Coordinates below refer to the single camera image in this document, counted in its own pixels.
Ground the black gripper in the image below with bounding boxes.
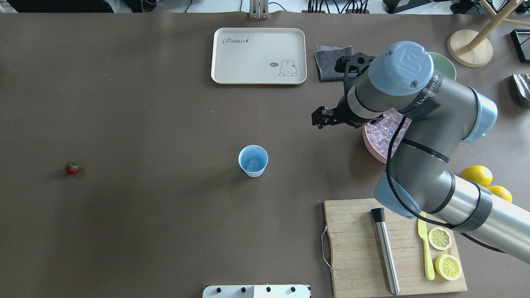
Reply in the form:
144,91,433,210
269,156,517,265
311,96,373,130

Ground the clear ice cube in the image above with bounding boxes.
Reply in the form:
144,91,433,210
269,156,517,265
245,158,260,172

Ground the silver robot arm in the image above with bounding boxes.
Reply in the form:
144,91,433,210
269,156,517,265
311,41,530,263

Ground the pile of clear ice cubes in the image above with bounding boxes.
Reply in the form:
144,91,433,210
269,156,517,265
366,112,412,160

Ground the light blue plastic cup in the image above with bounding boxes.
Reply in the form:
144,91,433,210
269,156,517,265
238,144,269,178

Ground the wooden cup stand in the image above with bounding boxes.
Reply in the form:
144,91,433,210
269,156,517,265
446,0,529,67

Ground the metal ice scoop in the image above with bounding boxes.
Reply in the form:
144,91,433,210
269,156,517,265
511,74,530,110

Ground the pink bowl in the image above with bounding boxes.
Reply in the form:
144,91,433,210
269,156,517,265
363,108,412,164

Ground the grey folded cloth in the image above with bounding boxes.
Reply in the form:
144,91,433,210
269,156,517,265
314,45,354,82

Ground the cream rabbit tray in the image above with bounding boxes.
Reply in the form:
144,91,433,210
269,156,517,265
210,28,307,85

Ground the steel muddler black tip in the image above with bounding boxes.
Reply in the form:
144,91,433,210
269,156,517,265
371,207,401,296

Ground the green bowl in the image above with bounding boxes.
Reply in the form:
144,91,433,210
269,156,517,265
428,52,457,81

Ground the wooden cutting board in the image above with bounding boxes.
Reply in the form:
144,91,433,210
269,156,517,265
324,198,467,298

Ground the yellow lemon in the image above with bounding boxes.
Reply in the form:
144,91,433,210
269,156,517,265
459,165,493,188
487,185,513,203

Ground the lemon slice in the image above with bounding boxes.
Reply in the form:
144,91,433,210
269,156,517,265
427,227,453,251
434,254,463,281

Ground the yellow plastic knife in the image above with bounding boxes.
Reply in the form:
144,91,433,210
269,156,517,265
417,218,435,281

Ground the red strawberry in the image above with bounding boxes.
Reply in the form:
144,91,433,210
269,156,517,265
65,162,81,174

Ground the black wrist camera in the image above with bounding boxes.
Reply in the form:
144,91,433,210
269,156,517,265
334,53,375,98

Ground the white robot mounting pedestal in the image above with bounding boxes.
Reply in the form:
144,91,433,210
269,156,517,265
202,284,312,298

